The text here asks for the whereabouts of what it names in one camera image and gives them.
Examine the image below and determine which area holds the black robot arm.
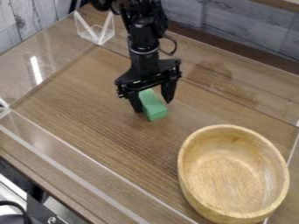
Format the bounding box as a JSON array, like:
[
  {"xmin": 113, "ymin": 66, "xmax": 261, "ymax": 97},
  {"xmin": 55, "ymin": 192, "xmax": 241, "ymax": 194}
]
[{"xmin": 90, "ymin": 0, "xmax": 181, "ymax": 113}]

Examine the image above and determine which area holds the black metal table bracket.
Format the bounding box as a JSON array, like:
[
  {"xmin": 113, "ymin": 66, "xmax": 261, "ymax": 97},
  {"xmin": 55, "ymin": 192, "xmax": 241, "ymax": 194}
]
[{"xmin": 25, "ymin": 195, "xmax": 67, "ymax": 224}]

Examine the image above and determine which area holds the wooden bowl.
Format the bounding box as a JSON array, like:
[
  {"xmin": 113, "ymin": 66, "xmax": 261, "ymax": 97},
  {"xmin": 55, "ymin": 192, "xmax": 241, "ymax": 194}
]
[{"xmin": 177, "ymin": 124, "xmax": 289, "ymax": 224}]

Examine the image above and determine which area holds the clear acrylic corner bracket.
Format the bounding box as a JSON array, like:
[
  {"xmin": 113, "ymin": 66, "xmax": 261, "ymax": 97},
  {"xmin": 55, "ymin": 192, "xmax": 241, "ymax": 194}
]
[{"xmin": 73, "ymin": 10, "xmax": 114, "ymax": 46}]

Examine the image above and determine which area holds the clear acrylic tray wall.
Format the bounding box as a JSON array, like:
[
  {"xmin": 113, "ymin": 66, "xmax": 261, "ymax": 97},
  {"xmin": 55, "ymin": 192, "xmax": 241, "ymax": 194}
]
[{"xmin": 0, "ymin": 17, "xmax": 299, "ymax": 224}]

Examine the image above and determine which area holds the green rectangular block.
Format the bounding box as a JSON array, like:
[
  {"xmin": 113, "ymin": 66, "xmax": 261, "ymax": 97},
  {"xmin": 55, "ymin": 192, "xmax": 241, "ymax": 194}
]
[{"xmin": 138, "ymin": 88, "xmax": 168, "ymax": 121}]

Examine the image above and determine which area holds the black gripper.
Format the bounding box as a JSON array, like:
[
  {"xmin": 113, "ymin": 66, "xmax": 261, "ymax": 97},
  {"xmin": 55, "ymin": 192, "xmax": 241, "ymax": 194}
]
[{"xmin": 114, "ymin": 49, "xmax": 181, "ymax": 113}]

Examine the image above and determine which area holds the black cable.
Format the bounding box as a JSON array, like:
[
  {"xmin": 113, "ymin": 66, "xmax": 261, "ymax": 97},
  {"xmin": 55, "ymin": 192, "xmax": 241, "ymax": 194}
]
[{"xmin": 0, "ymin": 199, "xmax": 35, "ymax": 224}]

